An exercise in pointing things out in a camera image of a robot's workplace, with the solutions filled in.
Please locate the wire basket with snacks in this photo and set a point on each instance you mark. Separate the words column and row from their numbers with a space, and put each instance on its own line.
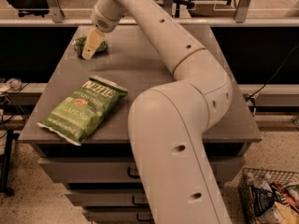
column 285, row 187

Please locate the blue snack bag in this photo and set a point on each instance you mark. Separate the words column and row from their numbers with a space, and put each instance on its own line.
column 263, row 199

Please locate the green jalapeno chip bag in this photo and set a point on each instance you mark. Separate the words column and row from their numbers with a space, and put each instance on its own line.
column 77, row 116

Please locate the top drawer black handle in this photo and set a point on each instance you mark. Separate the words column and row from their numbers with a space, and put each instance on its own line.
column 132, row 173

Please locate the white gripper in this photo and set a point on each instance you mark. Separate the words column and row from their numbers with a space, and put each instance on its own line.
column 104, row 21

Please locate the drawer black handle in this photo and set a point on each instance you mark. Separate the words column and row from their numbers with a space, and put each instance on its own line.
column 141, row 218
column 132, row 173
column 138, row 202

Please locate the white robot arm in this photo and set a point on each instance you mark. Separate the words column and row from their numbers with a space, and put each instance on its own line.
column 166, row 123

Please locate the middle drawer black handle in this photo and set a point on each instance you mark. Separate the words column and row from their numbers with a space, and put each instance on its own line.
column 138, row 202

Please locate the cluttered side shelf left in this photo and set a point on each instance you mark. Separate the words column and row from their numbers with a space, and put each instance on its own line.
column 18, row 98

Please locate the black stand leg left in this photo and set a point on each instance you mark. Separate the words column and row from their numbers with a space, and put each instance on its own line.
column 5, row 163

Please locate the bottom drawer black handle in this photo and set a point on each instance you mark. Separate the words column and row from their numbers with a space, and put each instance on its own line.
column 141, row 218

